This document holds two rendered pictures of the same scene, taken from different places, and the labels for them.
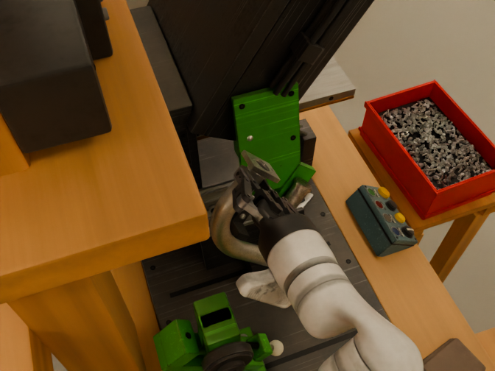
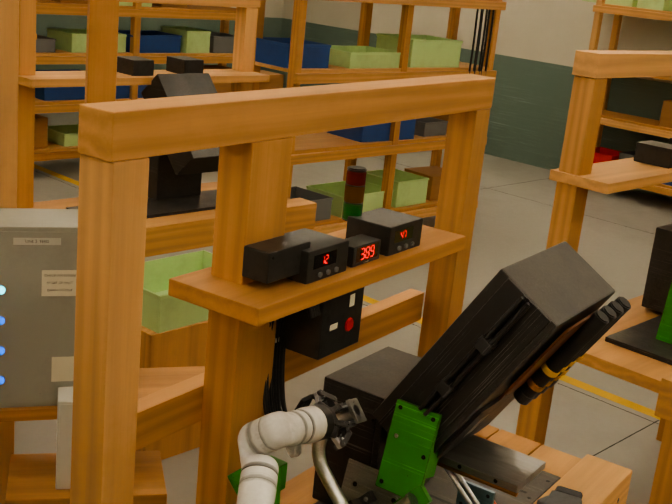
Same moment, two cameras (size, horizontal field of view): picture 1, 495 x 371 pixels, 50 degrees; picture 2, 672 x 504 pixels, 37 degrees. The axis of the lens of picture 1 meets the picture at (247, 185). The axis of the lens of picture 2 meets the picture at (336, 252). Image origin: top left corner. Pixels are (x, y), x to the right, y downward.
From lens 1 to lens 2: 1.84 m
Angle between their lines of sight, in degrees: 56
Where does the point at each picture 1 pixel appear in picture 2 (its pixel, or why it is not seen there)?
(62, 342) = (208, 415)
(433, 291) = not seen: outside the picture
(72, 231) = (227, 294)
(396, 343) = (277, 415)
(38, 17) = (278, 244)
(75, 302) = (224, 383)
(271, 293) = not seen: hidden behind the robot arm
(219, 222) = not seen: hidden behind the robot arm
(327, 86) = (501, 474)
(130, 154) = (266, 295)
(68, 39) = (274, 249)
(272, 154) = (405, 461)
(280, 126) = (418, 440)
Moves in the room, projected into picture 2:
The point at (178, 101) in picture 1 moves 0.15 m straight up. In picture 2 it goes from (381, 394) to (388, 335)
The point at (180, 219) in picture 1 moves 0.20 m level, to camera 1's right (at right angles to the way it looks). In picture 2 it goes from (251, 306) to (305, 341)
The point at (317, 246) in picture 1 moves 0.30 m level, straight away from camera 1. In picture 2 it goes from (313, 411) to (445, 402)
